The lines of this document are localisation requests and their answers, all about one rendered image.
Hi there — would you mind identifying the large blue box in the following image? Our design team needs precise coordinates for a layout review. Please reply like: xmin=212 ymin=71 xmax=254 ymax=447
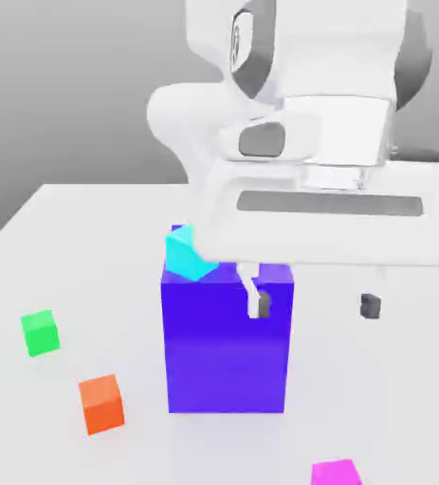
xmin=160 ymin=224 xmax=295 ymax=415

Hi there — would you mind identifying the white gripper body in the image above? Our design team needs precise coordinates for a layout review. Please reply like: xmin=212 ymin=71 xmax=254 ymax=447
xmin=195 ymin=153 xmax=439 ymax=268

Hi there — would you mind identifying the small orange cube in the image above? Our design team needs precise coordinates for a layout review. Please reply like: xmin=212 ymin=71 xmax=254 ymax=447
xmin=77 ymin=373 xmax=126 ymax=438

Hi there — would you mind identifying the small cyan cube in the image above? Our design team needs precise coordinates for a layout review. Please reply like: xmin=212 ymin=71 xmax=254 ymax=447
xmin=164 ymin=223 xmax=221 ymax=282

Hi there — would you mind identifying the small green cube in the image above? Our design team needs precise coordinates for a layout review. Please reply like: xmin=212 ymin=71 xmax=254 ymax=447
xmin=19 ymin=309 xmax=62 ymax=358

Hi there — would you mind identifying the small magenta cube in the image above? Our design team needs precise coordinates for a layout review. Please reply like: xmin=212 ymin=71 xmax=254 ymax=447
xmin=310 ymin=458 xmax=364 ymax=485

